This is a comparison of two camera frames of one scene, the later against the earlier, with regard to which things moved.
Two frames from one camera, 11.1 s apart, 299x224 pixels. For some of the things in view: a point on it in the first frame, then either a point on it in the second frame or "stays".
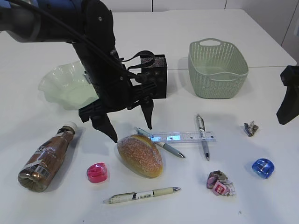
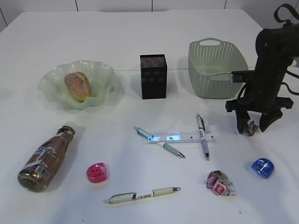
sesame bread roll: [139, 154] → [78, 86]
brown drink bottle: [35, 173] stays
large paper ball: [220, 184] stays
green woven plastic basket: [217, 71] stays
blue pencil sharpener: [263, 168] stays
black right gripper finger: [288, 110] → [262, 96]
